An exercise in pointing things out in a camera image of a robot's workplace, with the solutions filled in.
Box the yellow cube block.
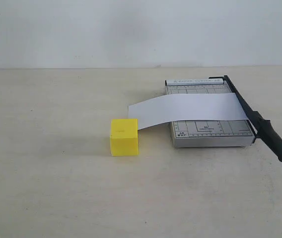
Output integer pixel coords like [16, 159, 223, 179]
[110, 119, 139, 156]

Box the white paper strip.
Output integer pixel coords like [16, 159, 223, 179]
[128, 93, 247, 129]

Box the grey metal paper cutter base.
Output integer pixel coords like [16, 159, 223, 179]
[165, 76, 255, 148]

